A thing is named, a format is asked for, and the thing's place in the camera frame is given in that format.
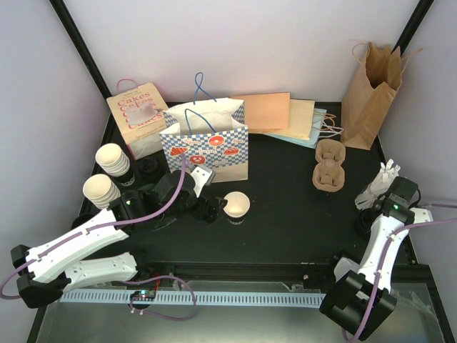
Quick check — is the blue checkered paper bag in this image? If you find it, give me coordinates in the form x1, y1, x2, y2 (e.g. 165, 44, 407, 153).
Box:
159, 72, 248, 182

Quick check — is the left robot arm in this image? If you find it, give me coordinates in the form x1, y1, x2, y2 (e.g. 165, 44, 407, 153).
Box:
11, 171, 227, 309

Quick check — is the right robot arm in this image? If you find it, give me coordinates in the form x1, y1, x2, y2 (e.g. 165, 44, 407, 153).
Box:
319, 177, 431, 342

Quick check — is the black coffee cup lids stack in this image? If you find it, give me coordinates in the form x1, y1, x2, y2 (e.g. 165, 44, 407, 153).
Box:
138, 157, 164, 182

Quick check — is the near paper cup stack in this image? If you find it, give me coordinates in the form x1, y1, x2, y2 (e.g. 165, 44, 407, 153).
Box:
82, 174, 121, 209

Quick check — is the paper cup stack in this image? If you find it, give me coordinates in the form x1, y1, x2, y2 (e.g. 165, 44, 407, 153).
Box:
82, 174, 121, 209
95, 143, 136, 187

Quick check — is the far paper cup stack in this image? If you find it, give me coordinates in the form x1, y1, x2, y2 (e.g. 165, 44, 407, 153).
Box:
95, 143, 136, 187

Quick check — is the Cakes printed paper bag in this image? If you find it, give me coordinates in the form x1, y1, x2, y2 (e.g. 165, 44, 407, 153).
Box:
106, 79, 168, 160

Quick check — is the orange flat paper bag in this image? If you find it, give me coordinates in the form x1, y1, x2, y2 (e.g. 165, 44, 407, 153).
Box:
231, 92, 290, 133

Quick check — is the tan flat paper bag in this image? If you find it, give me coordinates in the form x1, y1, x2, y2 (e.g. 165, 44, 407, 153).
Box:
267, 99, 315, 140

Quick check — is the light blue flat paper bag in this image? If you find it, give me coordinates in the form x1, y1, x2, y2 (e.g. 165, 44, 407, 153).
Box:
266, 109, 343, 149

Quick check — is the standing brown paper bag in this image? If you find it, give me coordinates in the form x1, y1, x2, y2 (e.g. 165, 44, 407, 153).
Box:
341, 42, 412, 150

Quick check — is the light blue cable duct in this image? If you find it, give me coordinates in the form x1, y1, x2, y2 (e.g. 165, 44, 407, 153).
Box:
60, 289, 326, 309

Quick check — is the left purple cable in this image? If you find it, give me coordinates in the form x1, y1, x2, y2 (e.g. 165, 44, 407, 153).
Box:
0, 152, 198, 322

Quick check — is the left black frame post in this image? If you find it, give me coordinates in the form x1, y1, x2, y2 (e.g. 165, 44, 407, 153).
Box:
49, 0, 111, 99

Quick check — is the black frame post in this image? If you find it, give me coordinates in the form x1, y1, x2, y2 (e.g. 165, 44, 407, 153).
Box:
393, 0, 434, 55
49, 0, 111, 99

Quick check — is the right black frame post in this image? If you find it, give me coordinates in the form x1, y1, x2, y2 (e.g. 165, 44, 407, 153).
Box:
393, 0, 434, 55

